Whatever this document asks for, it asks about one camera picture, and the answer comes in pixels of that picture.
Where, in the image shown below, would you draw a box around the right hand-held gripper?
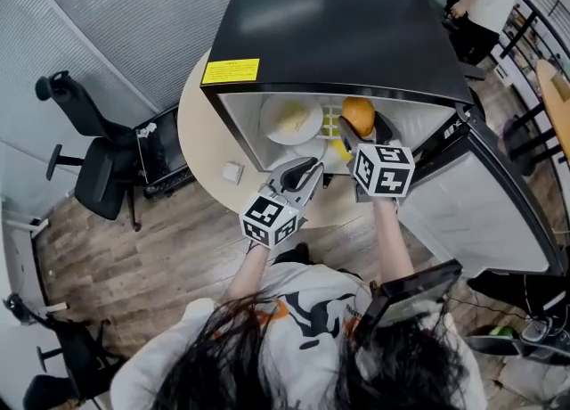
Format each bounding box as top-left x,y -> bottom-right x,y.
337,111 -> 416,202

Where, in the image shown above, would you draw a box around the black walking pad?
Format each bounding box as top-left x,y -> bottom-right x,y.
133,107 -> 198,198

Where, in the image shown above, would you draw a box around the white plate with yellow food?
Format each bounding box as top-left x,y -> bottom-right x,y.
260,94 -> 323,145

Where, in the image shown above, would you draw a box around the black mini fridge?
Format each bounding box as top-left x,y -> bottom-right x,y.
199,0 -> 567,279

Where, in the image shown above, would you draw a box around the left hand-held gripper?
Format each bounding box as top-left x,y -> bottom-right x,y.
239,156 -> 325,250

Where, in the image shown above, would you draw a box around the round wooden table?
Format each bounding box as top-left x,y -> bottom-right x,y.
536,59 -> 570,160

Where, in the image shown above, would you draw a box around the yellow banana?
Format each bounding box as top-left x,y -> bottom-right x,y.
328,137 -> 356,162

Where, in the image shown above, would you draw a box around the person's black trousers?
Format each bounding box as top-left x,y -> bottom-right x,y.
272,242 -> 364,283

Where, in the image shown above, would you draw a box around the black floor cable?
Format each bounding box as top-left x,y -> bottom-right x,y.
444,295 -> 538,321

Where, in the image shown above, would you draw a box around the black metal shelf rack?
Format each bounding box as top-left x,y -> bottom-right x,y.
489,0 -> 570,168

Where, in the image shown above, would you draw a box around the white desk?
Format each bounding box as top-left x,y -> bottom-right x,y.
2,216 -> 50,234

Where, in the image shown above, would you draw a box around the small white box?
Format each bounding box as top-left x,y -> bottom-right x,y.
221,160 -> 245,185

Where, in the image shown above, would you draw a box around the person's left forearm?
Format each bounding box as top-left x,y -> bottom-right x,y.
222,241 -> 273,302

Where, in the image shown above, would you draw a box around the person's right forearm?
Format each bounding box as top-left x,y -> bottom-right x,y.
371,196 -> 415,289

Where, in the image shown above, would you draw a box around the black head-mounted device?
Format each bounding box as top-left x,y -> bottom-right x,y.
355,258 -> 464,347

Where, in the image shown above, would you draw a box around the black office chair with headrest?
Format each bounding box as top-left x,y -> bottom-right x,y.
3,291 -> 115,410
35,70 -> 143,232

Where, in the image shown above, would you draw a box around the round beige table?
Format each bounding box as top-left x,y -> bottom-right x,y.
176,49 -> 371,229

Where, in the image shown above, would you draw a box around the person's white printed shirt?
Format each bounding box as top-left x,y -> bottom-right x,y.
110,263 -> 489,410

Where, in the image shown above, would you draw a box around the orange fruit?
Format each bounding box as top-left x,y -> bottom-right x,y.
341,96 -> 376,136

